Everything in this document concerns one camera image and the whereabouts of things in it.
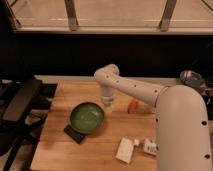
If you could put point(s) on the translucent yellow end effector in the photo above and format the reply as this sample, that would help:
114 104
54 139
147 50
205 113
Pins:
107 100

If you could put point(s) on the green ceramic bowl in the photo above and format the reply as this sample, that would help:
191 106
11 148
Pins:
86 117

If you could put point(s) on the black rectangular block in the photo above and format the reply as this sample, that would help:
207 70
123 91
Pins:
76 136

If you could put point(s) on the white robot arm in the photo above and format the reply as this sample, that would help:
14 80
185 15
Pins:
182 129

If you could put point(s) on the orange carrot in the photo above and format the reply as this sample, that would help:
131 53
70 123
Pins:
133 105

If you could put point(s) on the white tube package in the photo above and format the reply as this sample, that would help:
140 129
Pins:
150 147

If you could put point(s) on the black chair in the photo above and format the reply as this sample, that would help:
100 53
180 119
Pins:
13 127

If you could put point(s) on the round metal dish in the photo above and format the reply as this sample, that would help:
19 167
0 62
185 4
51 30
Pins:
192 79

